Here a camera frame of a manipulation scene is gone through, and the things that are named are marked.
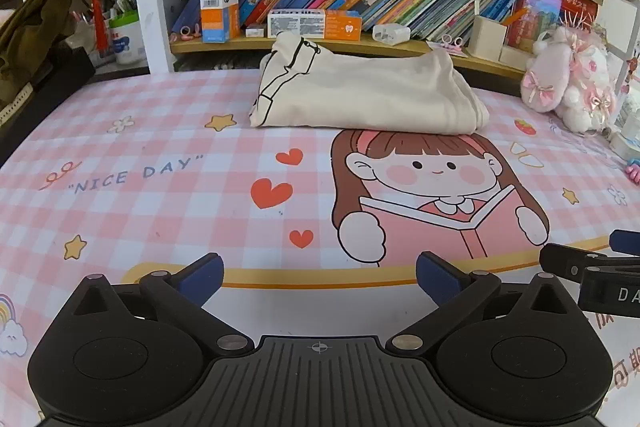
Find olive green garment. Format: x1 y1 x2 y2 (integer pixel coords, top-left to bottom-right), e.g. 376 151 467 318
0 0 75 105

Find white plug adapter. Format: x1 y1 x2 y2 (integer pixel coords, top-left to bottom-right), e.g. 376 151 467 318
372 23 412 46

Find white tub green lid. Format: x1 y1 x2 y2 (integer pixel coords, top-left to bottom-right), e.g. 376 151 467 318
109 9 147 66

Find row of thin dark books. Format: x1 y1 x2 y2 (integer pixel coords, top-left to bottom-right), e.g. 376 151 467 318
175 54 266 72

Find cream printed T-shirt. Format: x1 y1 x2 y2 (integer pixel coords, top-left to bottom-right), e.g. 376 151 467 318
248 32 490 136

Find white plush toy pink bows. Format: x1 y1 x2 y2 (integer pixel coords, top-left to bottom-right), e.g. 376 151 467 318
555 26 617 132

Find small white container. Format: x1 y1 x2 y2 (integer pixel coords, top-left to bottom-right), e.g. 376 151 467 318
609 131 640 160

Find colourful picture card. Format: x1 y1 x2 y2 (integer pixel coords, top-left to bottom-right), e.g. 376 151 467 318
507 0 563 50

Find flat white orange box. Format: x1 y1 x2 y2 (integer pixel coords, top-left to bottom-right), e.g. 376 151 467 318
267 8 362 42

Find bunch of pens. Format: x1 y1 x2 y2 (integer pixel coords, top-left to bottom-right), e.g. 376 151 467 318
72 0 138 25

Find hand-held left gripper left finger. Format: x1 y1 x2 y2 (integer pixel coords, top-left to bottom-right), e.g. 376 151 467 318
67 252 253 355

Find cream strap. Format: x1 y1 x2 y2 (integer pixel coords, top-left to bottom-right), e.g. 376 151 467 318
0 79 33 122

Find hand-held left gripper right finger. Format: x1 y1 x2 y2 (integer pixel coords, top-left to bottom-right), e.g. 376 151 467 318
391 251 576 354

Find pink checked cartoon desk mat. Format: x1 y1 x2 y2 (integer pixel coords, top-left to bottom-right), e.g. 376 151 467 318
0 69 640 427

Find beige pen holder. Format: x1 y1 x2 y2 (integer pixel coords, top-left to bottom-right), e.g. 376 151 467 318
472 15 508 60

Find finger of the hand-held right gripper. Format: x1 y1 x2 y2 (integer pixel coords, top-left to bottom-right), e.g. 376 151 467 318
610 229 640 255
539 243 640 282

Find low beige box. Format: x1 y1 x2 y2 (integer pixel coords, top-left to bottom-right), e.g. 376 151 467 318
500 44 531 68

